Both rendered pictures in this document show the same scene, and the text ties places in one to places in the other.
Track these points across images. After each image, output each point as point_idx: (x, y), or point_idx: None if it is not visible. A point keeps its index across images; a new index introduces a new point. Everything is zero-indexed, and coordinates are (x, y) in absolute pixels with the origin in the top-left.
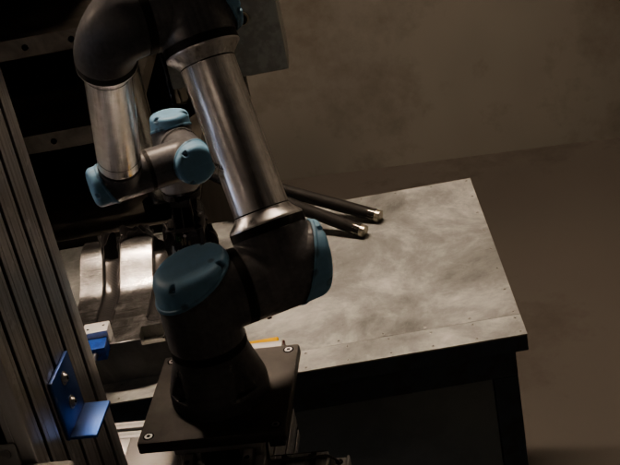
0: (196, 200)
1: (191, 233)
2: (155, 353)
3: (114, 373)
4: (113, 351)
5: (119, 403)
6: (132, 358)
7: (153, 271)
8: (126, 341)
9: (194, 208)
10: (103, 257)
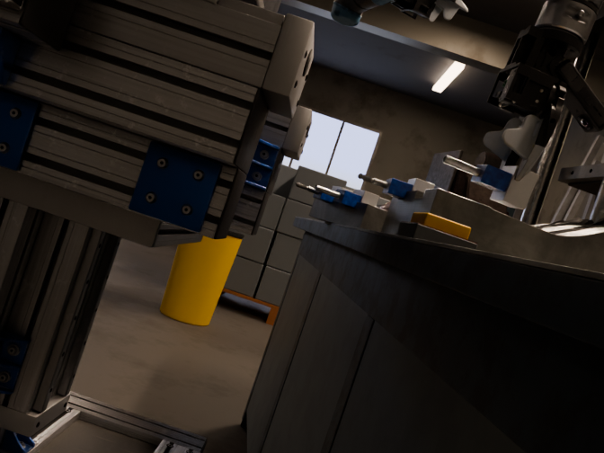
0: (569, 65)
1: (511, 72)
2: (413, 212)
3: (394, 227)
4: (404, 201)
5: (353, 228)
6: (404, 213)
7: (554, 231)
8: (412, 191)
9: (555, 68)
10: (554, 224)
